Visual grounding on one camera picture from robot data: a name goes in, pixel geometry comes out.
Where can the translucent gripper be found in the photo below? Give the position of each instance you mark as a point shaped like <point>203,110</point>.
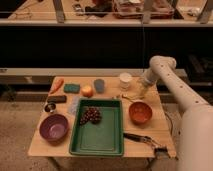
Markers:
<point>144,86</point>

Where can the yellow banana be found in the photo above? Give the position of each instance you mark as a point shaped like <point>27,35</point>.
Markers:
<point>123,96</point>

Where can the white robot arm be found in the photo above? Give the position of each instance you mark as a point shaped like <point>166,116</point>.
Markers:
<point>196,138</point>

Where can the green plastic tray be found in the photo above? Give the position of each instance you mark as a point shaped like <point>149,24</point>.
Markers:
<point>102,139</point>

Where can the red tray on shelf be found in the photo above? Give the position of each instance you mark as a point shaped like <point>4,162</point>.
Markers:
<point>136,8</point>

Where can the white paper cup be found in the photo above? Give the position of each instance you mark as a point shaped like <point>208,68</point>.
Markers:
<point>125,80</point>

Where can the orange bowl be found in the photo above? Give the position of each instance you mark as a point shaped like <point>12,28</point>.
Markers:
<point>140,113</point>

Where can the grey blue cup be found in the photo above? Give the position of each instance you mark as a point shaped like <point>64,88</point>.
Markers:
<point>99,85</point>

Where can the wooden table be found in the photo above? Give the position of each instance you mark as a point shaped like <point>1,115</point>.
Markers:
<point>157,128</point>

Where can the red yellow apple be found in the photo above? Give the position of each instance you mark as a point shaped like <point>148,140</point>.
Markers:
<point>87,91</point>

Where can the dark grape bunch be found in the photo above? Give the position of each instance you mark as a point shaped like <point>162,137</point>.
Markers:
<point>91,114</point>

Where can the clear plastic bag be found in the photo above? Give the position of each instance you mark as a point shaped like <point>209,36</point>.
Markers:
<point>72,107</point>

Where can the green sponge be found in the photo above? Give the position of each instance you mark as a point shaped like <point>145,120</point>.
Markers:
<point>72,88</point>

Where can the orange carrot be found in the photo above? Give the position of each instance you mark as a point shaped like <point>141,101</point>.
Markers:
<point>56,85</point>

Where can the black rectangular block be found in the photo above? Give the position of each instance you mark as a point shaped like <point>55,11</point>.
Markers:
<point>57,99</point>

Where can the small metal cup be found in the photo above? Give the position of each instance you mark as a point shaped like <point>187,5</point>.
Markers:
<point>50,108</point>

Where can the purple bowl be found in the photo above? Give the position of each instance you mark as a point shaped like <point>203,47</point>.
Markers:
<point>54,127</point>

